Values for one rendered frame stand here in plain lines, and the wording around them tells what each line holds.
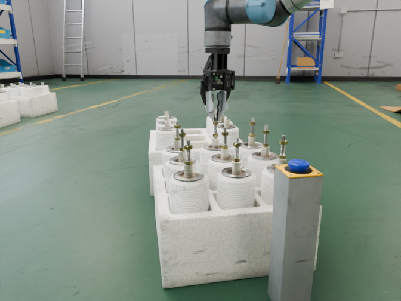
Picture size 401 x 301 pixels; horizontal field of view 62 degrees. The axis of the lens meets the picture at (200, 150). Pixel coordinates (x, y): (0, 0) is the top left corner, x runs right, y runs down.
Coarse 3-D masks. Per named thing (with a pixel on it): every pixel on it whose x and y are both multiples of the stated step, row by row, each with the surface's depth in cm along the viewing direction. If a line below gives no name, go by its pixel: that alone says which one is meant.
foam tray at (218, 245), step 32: (160, 192) 89; (256, 192) 88; (160, 224) 74; (192, 224) 75; (224, 224) 77; (256, 224) 78; (160, 256) 85; (192, 256) 78; (224, 256) 79; (256, 256) 81
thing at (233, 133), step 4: (220, 128) 131; (236, 128) 132; (220, 132) 131; (232, 132) 130; (236, 132) 131; (220, 136) 131; (228, 136) 130; (232, 136) 130; (236, 136) 132; (220, 140) 131; (228, 140) 130; (232, 140) 131; (228, 144) 131; (232, 144) 131
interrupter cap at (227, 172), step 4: (224, 168) 84; (228, 168) 84; (244, 168) 84; (224, 172) 82; (228, 172) 82; (244, 172) 82; (248, 172) 82; (228, 176) 79; (232, 176) 79; (236, 176) 79; (240, 176) 79; (244, 176) 79; (248, 176) 80
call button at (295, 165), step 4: (292, 160) 66; (296, 160) 66; (300, 160) 66; (304, 160) 66; (288, 164) 65; (292, 164) 64; (296, 164) 64; (300, 164) 63; (304, 164) 64; (308, 164) 64; (292, 168) 64; (296, 168) 64; (300, 168) 63; (304, 168) 63
